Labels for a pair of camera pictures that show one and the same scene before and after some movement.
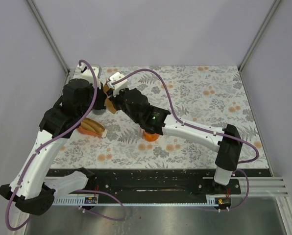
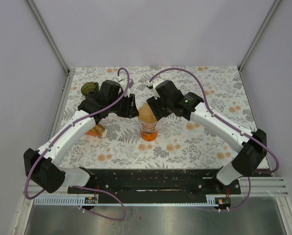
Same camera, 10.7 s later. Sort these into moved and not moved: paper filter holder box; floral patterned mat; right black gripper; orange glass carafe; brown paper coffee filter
Moved: right black gripper; brown paper coffee filter
Not moved: floral patterned mat; orange glass carafe; paper filter holder box
